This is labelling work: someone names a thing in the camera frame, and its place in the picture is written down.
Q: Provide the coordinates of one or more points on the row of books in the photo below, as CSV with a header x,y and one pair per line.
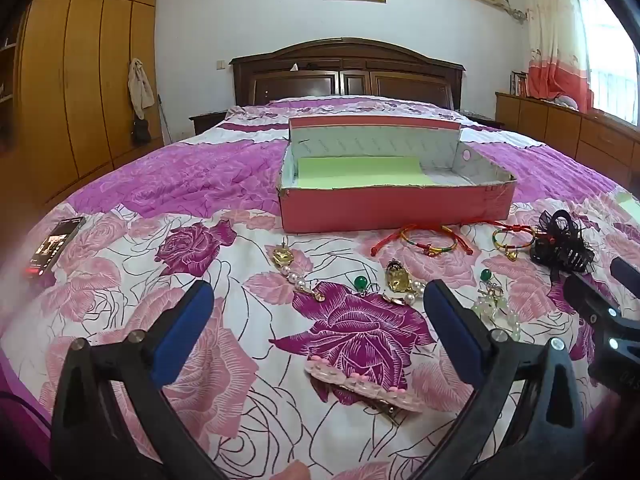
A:
x,y
520,83

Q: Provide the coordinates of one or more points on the wooden low cabinet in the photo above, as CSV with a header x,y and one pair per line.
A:
x,y
560,125

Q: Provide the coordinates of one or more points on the pale jade bead earring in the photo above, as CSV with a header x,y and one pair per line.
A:
x,y
481,308

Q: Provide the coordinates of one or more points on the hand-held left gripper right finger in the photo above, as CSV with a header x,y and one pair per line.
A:
x,y
452,335

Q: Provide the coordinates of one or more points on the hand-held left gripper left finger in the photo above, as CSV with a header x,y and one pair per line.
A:
x,y
181,330

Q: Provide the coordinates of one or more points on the gold pearl brooch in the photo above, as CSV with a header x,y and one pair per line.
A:
x,y
397,280

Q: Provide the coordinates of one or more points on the window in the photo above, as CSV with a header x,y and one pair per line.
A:
x,y
610,60

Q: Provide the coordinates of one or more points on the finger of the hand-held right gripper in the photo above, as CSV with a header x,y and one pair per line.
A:
x,y
590,302
627,270

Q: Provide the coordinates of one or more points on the black ribbon hair claw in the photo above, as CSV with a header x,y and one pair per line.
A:
x,y
560,255

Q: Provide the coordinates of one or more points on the black hanging bag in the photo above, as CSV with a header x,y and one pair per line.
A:
x,y
141,132

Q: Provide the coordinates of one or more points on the pink beaded hair clip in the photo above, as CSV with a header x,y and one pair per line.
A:
x,y
360,385

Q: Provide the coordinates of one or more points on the gold pearl earring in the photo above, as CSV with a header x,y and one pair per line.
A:
x,y
282,258

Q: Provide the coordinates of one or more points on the black smartphone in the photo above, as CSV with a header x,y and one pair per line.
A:
x,y
52,247

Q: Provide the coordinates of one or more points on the dark wooden nightstand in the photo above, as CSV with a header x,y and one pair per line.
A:
x,y
207,121
485,120

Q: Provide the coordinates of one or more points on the dark wooden headboard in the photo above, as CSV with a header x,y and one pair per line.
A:
x,y
350,60

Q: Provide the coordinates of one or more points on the beige hanging towel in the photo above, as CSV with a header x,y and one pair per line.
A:
x,y
140,87

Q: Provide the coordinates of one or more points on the wooden wardrobe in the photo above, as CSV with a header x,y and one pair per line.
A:
x,y
75,85

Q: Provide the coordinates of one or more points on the cream and orange curtain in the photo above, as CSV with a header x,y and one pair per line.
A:
x,y
555,35

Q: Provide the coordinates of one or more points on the pink cardboard box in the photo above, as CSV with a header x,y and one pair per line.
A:
x,y
390,210

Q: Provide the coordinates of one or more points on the green bead earring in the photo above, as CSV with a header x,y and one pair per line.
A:
x,y
358,282
485,275

